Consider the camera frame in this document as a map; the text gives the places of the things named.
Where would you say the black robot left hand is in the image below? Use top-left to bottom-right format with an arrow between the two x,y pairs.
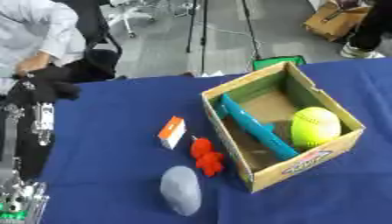
4,65 -> 83,107

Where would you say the white and orange small box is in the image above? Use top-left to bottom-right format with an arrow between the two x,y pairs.
156,115 -> 189,151

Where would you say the teal rectangular box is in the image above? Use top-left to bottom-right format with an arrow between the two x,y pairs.
213,94 -> 300,161

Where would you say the tan cardboard box green inside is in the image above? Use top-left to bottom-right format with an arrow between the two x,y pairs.
200,60 -> 368,194

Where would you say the brown cardboard box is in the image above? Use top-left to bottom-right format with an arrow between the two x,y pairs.
301,0 -> 371,42

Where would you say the person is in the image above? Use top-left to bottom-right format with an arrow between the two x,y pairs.
0,0 -> 88,97

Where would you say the black office chair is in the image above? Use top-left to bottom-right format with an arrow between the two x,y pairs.
52,0 -> 124,83

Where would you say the white office chair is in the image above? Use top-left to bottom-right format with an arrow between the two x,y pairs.
105,0 -> 157,39

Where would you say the black tripod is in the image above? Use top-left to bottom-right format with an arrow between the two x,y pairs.
184,0 -> 263,75

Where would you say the grey oval stone toy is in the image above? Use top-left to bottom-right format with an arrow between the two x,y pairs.
159,165 -> 204,217

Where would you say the red soft toy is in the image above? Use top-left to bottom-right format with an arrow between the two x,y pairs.
190,136 -> 227,178

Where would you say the green bag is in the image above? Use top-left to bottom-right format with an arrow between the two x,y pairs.
251,55 -> 308,72

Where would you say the yellow-green softball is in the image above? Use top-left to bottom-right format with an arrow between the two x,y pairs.
289,106 -> 343,149

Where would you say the person's leg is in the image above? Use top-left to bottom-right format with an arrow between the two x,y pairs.
338,0 -> 392,60

